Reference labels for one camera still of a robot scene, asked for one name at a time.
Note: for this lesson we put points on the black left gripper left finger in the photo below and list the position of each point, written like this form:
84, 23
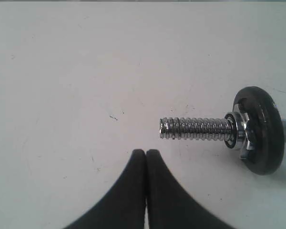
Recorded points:
123, 206

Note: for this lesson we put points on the chrome star collar nut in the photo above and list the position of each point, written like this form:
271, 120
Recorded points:
239, 134

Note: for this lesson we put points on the chrome threaded dumbbell bar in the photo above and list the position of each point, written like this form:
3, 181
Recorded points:
217, 129

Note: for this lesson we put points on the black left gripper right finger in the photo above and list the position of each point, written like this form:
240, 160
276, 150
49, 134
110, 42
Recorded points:
168, 203

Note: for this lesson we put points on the black weight plate with collar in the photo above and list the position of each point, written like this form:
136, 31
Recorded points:
265, 128

